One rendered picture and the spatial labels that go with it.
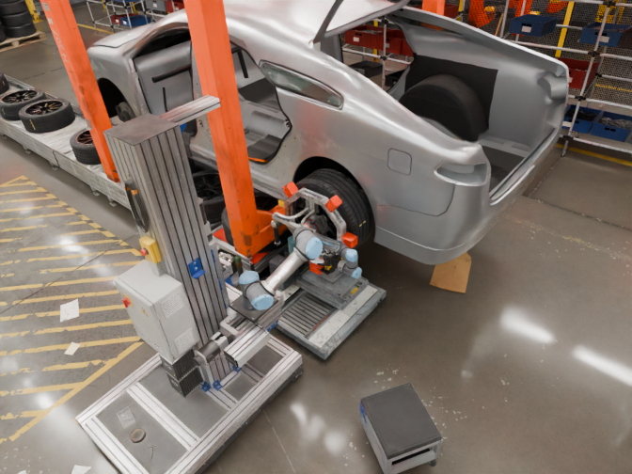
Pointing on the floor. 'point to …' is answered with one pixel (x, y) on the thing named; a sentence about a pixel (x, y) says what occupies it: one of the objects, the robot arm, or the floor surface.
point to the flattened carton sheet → (452, 274)
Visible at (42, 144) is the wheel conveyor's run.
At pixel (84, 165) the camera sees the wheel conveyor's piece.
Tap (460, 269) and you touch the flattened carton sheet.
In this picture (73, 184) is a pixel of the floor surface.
